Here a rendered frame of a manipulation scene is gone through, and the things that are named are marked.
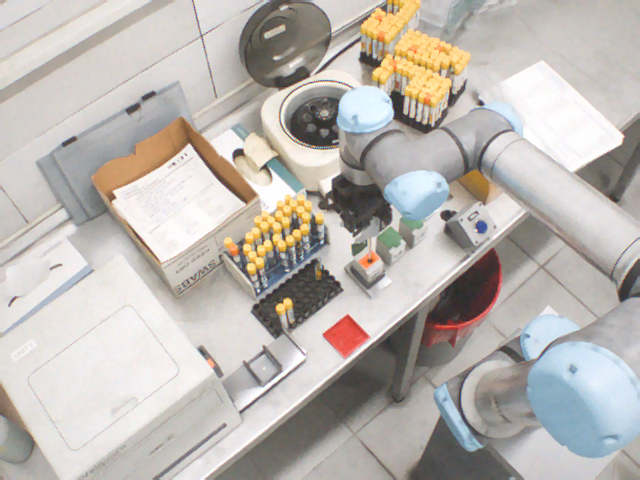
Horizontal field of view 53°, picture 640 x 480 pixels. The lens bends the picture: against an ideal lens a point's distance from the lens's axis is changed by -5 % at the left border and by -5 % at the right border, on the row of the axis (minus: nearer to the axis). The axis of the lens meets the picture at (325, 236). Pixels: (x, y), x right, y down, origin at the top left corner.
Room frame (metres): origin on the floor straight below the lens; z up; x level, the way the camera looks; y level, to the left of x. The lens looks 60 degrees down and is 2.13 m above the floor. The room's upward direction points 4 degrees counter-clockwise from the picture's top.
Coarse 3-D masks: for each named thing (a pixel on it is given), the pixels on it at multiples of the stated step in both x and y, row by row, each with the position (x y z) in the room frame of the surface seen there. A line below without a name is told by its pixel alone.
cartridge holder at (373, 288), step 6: (348, 264) 0.65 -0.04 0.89; (348, 270) 0.64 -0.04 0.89; (354, 270) 0.63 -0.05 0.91; (384, 270) 0.62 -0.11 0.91; (354, 276) 0.62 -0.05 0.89; (360, 276) 0.61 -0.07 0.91; (378, 276) 0.61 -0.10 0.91; (384, 276) 0.62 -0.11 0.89; (360, 282) 0.61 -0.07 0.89; (366, 282) 0.60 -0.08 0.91; (372, 282) 0.60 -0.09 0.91; (378, 282) 0.61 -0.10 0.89; (384, 282) 0.61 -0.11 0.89; (390, 282) 0.61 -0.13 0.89; (366, 288) 0.59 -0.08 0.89; (372, 288) 0.59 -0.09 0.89; (378, 288) 0.59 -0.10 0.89; (384, 288) 0.59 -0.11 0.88; (372, 294) 0.58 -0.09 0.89; (378, 294) 0.58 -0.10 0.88
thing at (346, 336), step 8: (344, 320) 0.53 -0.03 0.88; (352, 320) 0.53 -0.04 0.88; (328, 328) 0.52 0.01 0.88; (336, 328) 0.52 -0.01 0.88; (344, 328) 0.52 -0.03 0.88; (352, 328) 0.51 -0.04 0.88; (360, 328) 0.51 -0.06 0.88; (328, 336) 0.50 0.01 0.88; (336, 336) 0.50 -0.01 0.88; (344, 336) 0.50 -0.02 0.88; (352, 336) 0.50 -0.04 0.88; (360, 336) 0.50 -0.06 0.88; (368, 336) 0.49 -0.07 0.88; (336, 344) 0.48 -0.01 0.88; (344, 344) 0.48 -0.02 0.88; (352, 344) 0.48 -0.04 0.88; (360, 344) 0.48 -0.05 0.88; (344, 352) 0.47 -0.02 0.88; (352, 352) 0.46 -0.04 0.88
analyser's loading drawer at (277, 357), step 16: (288, 336) 0.49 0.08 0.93; (272, 352) 0.46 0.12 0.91; (288, 352) 0.46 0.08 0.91; (304, 352) 0.45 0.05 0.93; (240, 368) 0.43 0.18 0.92; (256, 368) 0.43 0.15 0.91; (272, 368) 0.43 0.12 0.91; (288, 368) 0.43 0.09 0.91; (224, 384) 0.40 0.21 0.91; (240, 384) 0.40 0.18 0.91; (256, 384) 0.40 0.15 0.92; (272, 384) 0.40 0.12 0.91; (240, 400) 0.37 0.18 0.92
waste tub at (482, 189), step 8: (464, 176) 0.84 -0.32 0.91; (472, 176) 0.82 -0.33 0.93; (480, 176) 0.81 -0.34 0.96; (464, 184) 0.84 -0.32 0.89; (472, 184) 0.82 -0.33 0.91; (480, 184) 0.80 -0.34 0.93; (488, 184) 0.78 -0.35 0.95; (472, 192) 0.81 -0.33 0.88; (480, 192) 0.80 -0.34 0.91; (488, 192) 0.78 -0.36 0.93; (496, 192) 0.80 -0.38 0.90; (480, 200) 0.79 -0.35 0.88; (488, 200) 0.78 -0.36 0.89
